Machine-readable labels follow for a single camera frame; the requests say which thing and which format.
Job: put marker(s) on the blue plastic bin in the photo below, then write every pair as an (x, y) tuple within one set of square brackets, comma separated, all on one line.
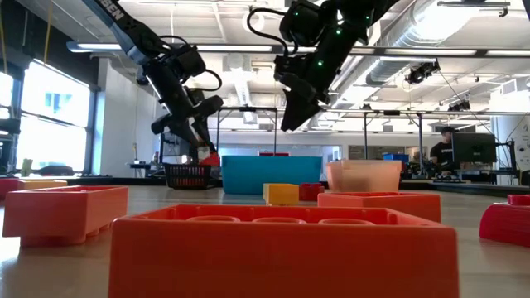
[(248, 174)]

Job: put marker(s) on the yellow-orange toy brick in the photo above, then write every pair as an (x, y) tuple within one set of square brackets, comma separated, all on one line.
[(281, 194), (41, 184)]

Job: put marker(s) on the blue background crate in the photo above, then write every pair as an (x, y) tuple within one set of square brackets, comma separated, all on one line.
[(396, 157)]

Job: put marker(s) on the silver ventilation duct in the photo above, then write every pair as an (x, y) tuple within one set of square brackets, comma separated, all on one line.
[(414, 37)]

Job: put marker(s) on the large bright window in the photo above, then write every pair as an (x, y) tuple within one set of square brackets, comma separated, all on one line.
[(54, 140)]

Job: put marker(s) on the black ceiling camera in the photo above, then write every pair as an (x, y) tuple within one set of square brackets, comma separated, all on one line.
[(459, 106)]

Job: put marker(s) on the black mesh basket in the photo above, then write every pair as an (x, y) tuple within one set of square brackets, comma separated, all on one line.
[(186, 177)]

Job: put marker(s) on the black overhead camera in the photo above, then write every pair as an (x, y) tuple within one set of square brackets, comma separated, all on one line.
[(420, 73)]

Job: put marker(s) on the black ceiling track fixture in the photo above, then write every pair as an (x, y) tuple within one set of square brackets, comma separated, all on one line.
[(476, 3)]

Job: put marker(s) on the person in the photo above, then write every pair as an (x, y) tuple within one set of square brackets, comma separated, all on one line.
[(441, 153)]

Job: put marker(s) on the black background metal frame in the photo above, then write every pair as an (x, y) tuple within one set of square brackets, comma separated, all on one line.
[(248, 109), (393, 112)]

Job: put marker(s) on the small red toy brick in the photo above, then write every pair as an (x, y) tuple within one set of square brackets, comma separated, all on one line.
[(311, 192)]

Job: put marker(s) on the black computer monitor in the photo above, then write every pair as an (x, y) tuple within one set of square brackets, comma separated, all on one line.
[(474, 147)]

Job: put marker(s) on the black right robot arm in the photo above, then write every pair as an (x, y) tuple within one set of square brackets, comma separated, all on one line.
[(343, 37)]

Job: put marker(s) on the orange-red toy brick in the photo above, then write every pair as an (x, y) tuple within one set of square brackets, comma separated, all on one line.
[(393, 207), (281, 256), (62, 215)]

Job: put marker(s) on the red background box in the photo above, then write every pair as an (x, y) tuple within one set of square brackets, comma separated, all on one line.
[(273, 154)]

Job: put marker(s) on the orange translucent bin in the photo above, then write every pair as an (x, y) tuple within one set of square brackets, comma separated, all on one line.
[(364, 176)]

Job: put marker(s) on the long ceiling light strip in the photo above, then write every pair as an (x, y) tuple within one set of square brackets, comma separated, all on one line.
[(232, 48)]

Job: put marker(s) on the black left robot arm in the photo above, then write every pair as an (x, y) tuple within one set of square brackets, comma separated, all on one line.
[(136, 31)]

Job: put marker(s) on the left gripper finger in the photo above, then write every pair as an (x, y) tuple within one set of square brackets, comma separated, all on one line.
[(186, 134), (203, 132)]

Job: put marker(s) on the black aluminium table frame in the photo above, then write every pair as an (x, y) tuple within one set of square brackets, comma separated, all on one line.
[(124, 181)]

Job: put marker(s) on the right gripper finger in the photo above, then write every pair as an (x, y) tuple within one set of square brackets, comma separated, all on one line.
[(296, 113), (317, 108)]

